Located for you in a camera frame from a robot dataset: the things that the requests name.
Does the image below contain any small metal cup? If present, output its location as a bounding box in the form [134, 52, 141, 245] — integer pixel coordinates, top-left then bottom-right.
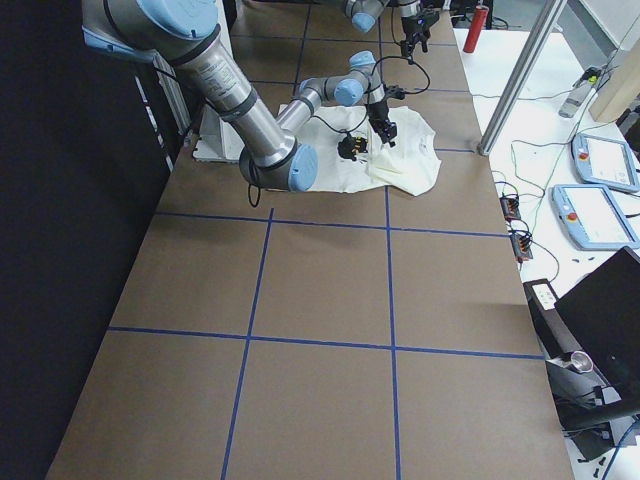
[568, 351, 594, 374]

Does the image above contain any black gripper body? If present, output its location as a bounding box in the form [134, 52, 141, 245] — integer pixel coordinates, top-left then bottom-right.
[367, 100, 392, 131]
[402, 11, 439, 44]

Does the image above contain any teach pendant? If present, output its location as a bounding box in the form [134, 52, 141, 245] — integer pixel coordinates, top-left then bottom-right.
[571, 133, 639, 193]
[551, 184, 639, 251]

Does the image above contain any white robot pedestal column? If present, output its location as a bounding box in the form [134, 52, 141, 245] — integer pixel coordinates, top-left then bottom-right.
[183, 1, 254, 163]

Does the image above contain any black monitor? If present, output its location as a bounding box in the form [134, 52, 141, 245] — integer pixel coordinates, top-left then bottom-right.
[556, 247, 640, 395]

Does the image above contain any right black braided cable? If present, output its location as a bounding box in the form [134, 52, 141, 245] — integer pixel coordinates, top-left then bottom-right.
[247, 54, 432, 208]

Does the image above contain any black box with white label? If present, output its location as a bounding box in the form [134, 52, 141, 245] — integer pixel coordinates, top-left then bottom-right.
[523, 279, 582, 358]

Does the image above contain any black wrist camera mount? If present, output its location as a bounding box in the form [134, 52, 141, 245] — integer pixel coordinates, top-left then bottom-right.
[383, 85, 406, 101]

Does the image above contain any aluminium frame post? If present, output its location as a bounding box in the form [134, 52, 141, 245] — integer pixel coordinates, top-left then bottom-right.
[477, 0, 567, 156]

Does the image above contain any far teach pendant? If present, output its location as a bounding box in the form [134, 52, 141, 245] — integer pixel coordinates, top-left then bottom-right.
[571, 133, 639, 193]

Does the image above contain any near teach pendant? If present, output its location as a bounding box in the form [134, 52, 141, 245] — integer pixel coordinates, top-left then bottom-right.
[551, 184, 639, 251]

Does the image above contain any red cylindrical bottle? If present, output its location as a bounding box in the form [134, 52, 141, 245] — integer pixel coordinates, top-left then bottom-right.
[463, 4, 490, 54]

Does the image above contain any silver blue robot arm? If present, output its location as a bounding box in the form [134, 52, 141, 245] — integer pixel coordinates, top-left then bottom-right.
[320, 0, 440, 58]
[82, 1, 397, 192]

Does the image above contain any orange black connector box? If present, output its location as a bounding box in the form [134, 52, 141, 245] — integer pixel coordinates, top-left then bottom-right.
[510, 232, 533, 264]
[499, 196, 521, 222]

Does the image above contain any cream cat print shirt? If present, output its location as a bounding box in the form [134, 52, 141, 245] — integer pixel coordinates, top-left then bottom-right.
[297, 106, 441, 196]

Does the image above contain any far orange black connector box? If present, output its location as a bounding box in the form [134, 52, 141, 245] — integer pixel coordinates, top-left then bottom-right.
[499, 196, 521, 222]

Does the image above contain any near orange black connector box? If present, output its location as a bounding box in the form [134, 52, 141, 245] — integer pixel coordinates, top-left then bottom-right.
[510, 232, 533, 264]

